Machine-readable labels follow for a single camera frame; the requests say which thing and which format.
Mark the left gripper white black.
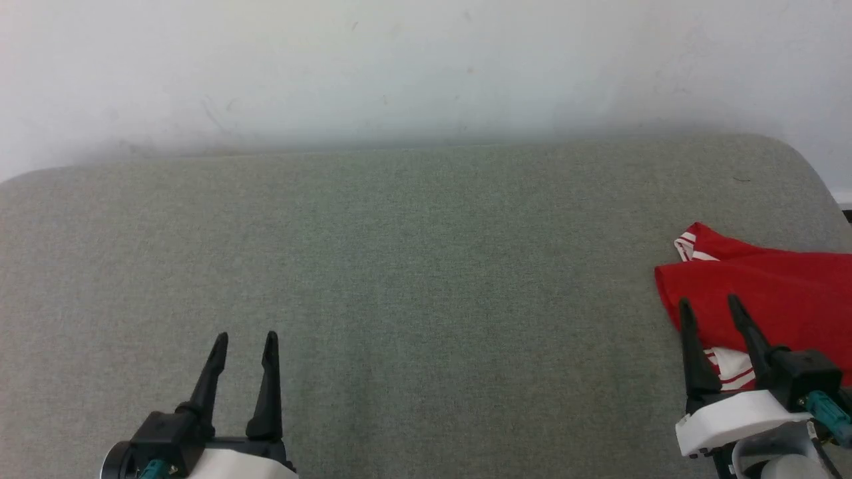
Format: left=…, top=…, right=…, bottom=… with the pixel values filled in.
left=176, top=331, right=299, bottom=479

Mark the grey-green fabric sofa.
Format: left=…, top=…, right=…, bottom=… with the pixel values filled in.
left=0, top=133, right=852, bottom=479

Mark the red jersey with white trim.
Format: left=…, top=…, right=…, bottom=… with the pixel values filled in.
left=654, top=222, right=852, bottom=393

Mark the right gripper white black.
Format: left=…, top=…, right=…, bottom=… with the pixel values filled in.
left=676, top=293, right=814, bottom=460

